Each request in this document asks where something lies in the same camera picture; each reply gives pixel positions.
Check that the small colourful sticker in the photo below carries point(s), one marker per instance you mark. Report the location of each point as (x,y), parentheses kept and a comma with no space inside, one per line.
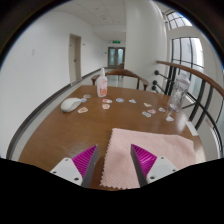
(87,96)
(169,118)
(161,109)
(132,101)
(83,100)
(105,106)
(82,110)
(147,104)
(146,114)
(151,111)
(107,100)
(120,100)

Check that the white single door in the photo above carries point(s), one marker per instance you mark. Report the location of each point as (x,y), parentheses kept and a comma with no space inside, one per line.
(74,58)

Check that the glazed double door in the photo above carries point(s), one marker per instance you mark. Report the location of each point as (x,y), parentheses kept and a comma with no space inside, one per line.
(116,56)

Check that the clear plastic drink bottle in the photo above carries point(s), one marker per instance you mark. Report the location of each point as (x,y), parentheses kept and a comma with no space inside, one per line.
(178,93)

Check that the white pump bottle orange label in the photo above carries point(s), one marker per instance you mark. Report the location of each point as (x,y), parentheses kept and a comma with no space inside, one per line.
(102,86)

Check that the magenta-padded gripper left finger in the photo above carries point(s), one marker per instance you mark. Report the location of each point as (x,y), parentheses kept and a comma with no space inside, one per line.
(68,168)

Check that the green exit sign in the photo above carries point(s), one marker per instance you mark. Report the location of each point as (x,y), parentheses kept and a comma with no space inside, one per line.
(116,41)

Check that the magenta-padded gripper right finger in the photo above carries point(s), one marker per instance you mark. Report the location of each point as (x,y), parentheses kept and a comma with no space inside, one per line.
(160,166)

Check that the white computer mouse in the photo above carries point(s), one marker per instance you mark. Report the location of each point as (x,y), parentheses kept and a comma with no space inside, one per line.
(70,104)

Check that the arched black-framed window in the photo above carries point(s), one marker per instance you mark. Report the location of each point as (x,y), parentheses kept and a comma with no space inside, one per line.
(176,20)

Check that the pink towel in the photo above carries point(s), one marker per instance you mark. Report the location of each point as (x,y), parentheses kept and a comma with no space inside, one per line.
(166,146)

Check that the wooden-topped black metal railing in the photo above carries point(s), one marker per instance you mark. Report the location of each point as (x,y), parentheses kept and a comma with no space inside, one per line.
(200,78)

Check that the tall black-framed window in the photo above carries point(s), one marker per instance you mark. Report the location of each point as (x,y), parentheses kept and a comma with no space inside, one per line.
(186,53)

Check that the white paper card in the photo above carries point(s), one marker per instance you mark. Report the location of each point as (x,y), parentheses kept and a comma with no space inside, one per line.
(191,128)

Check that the wooden armchair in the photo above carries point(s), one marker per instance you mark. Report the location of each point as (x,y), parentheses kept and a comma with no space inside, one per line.
(123,72)

